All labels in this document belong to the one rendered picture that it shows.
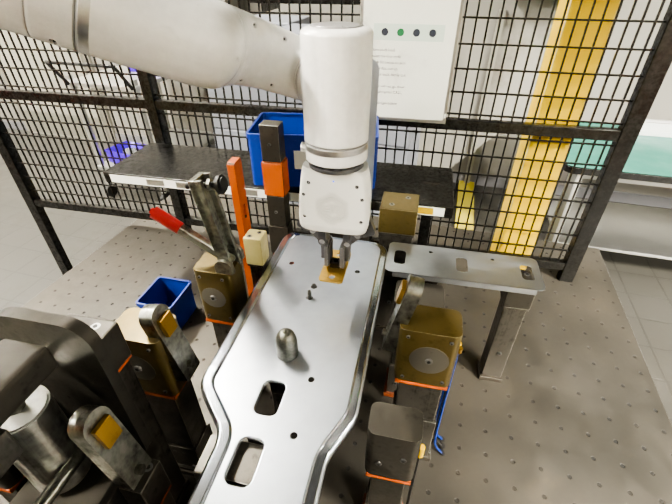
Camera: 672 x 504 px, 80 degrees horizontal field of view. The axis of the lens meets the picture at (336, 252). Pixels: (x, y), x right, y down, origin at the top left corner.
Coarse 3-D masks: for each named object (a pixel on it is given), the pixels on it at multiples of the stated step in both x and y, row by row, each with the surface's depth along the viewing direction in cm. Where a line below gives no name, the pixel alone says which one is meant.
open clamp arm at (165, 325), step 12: (144, 312) 52; (156, 312) 53; (168, 312) 54; (144, 324) 52; (156, 324) 53; (168, 324) 54; (156, 336) 53; (168, 336) 54; (180, 336) 57; (168, 348) 54; (180, 348) 57; (180, 360) 57; (192, 360) 58; (180, 372) 57; (192, 372) 59
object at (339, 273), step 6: (336, 252) 68; (336, 258) 65; (330, 264) 64; (336, 264) 64; (324, 270) 64; (330, 270) 64; (336, 270) 64; (342, 270) 64; (324, 276) 63; (336, 276) 63; (342, 276) 63; (330, 282) 62; (336, 282) 62; (342, 282) 62
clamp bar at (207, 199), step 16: (208, 176) 61; (224, 176) 61; (192, 192) 60; (208, 192) 63; (224, 192) 61; (208, 208) 61; (208, 224) 63; (224, 224) 66; (224, 240) 67; (224, 256) 66
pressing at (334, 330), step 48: (288, 240) 84; (336, 240) 85; (288, 288) 72; (336, 288) 72; (240, 336) 63; (336, 336) 63; (240, 384) 56; (288, 384) 56; (336, 384) 56; (240, 432) 50; (288, 432) 50; (336, 432) 50; (288, 480) 46
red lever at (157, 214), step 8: (152, 208) 66; (160, 208) 66; (152, 216) 66; (160, 216) 66; (168, 216) 66; (168, 224) 66; (176, 224) 66; (184, 224) 68; (176, 232) 67; (184, 232) 67; (192, 232) 67; (192, 240) 67; (200, 240) 67; (208, 240) 68; (208, 248) 68; (232, 256) 69
